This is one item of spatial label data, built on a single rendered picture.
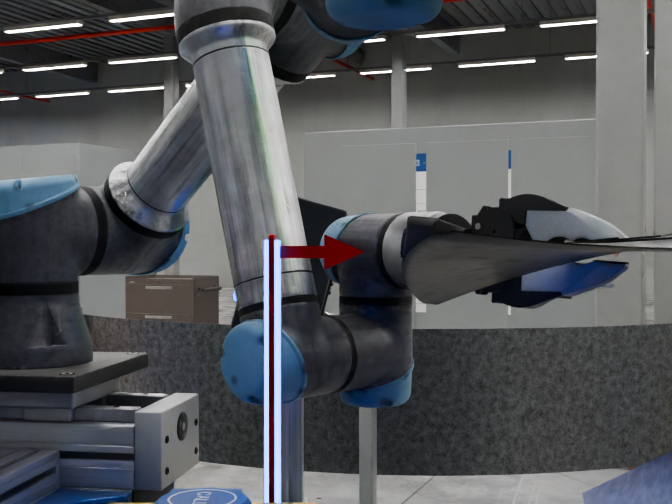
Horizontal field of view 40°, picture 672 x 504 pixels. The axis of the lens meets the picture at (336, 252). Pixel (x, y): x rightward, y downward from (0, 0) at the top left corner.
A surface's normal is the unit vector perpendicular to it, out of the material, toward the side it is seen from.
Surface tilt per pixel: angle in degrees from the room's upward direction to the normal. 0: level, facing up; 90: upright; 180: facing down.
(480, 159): 90
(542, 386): 90
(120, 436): 90
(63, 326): 72
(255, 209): 80
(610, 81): 90
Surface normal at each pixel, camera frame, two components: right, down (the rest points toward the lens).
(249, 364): -0.67, 0.01
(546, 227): -0.79, -0.10
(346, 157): -0.37, 0.01
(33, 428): -0.17, 0.01
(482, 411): 0.07, 0.01
